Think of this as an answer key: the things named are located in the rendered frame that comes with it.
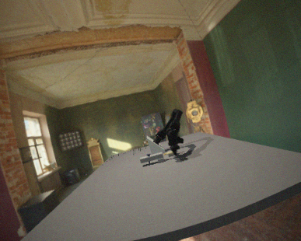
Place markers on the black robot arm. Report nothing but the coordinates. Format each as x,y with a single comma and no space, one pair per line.
171,129

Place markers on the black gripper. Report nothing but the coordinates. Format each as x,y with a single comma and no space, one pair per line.
173,145

